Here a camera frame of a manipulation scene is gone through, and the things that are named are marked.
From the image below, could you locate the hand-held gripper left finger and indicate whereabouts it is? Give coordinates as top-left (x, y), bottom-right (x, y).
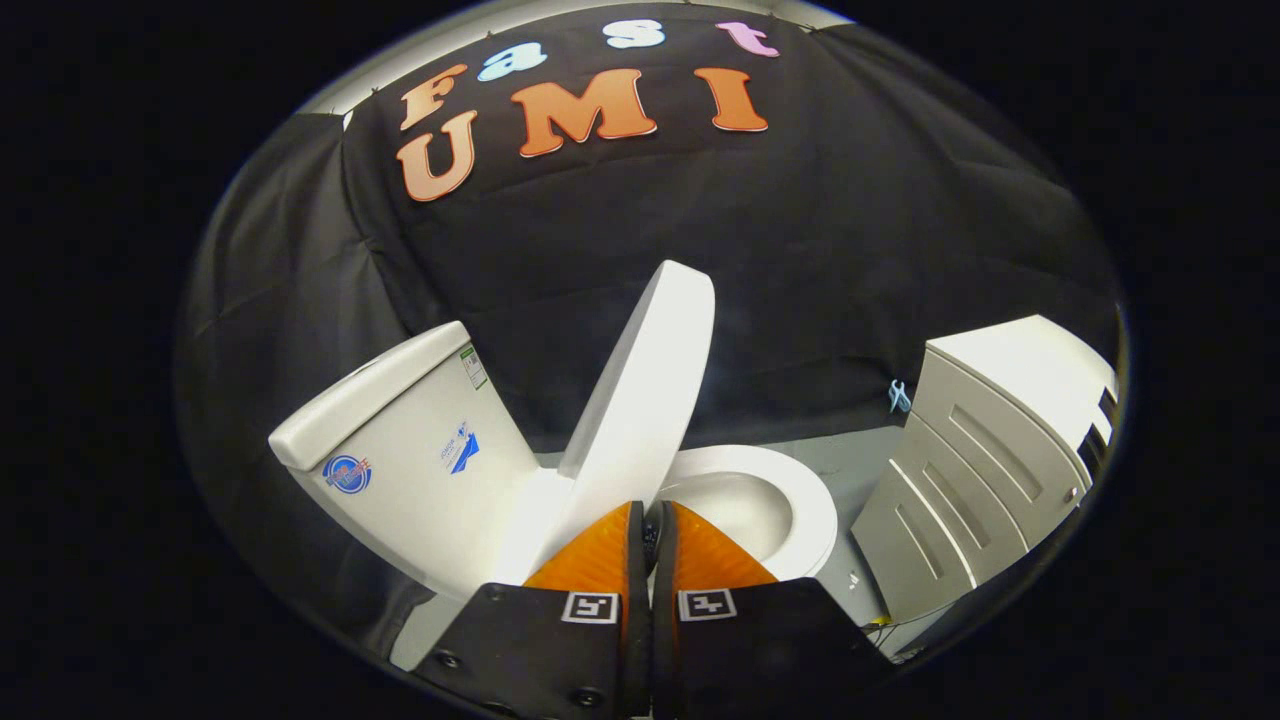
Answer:
top-left (415, 500), bottom-right (652, 717)

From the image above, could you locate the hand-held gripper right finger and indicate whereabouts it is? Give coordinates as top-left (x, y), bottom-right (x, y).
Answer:
top-left (652, 500), bottom-right (896, 717)

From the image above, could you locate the white toilet lid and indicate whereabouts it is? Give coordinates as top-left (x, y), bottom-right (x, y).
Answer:
top-left (520, 260), bottom-right (718, 587)

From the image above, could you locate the white toilet bowl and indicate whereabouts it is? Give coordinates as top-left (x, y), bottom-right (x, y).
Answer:
top-left (660, 470), bottom-right (799, 569)

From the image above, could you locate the white panelled cabinet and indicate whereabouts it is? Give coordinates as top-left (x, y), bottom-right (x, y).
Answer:
top-left (850, 314), bottom-right (1120, 624)

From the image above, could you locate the black backdrop cloth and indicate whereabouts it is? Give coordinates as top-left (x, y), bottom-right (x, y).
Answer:
top-left (178, 4), bottom-right (1123, 641)

